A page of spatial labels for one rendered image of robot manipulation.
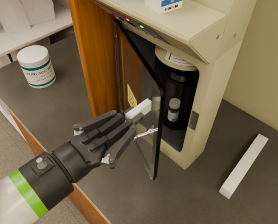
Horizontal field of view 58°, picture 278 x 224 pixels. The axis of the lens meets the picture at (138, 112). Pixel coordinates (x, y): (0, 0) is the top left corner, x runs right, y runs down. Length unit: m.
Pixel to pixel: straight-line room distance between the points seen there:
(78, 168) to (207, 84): 0.34
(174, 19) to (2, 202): 0.40
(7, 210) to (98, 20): 0.54
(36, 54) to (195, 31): 0.86
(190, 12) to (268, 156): 0.69
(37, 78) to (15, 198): 0.82
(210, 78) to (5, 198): 0.46
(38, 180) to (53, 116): 0.67
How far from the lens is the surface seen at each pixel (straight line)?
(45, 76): 1.20
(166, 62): 0.68
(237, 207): 0.90
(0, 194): 0.45
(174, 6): 0.50
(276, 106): 1.11
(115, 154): 0.48
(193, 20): 0.47
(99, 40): 0.80
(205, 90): 0.61
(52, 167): 0.45
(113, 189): 0.87
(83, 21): 0.74
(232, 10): 0.51
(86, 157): 0.49
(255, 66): 1.06
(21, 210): 0.45
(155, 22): 0.46
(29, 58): 1.18
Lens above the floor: 1.73
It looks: 48 degrees down
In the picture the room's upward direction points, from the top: straight up
